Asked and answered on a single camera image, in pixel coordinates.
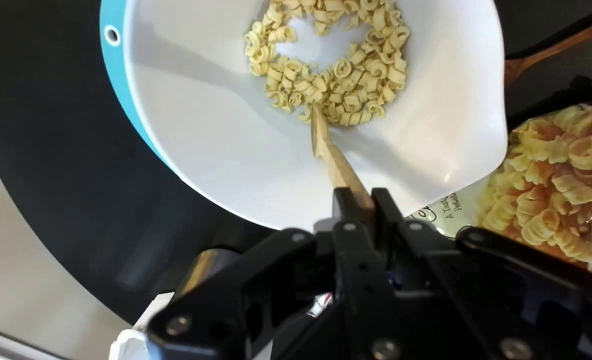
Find crumpled pasta bag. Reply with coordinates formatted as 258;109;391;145
408;96;592;272

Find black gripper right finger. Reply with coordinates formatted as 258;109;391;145
372;189;592;360

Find round black table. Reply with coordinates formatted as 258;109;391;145
0;0;592;326

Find big white bowl teal rim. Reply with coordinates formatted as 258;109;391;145
97;0;512;233

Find dry pasta pieces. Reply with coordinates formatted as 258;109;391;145
241;0;411;129

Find dark brown wooden spoon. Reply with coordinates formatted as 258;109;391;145
501;13;592;89

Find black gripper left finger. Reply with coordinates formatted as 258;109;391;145
145;187;384;360

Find light wooden stirring spoon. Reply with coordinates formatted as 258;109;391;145
305;105;377;217

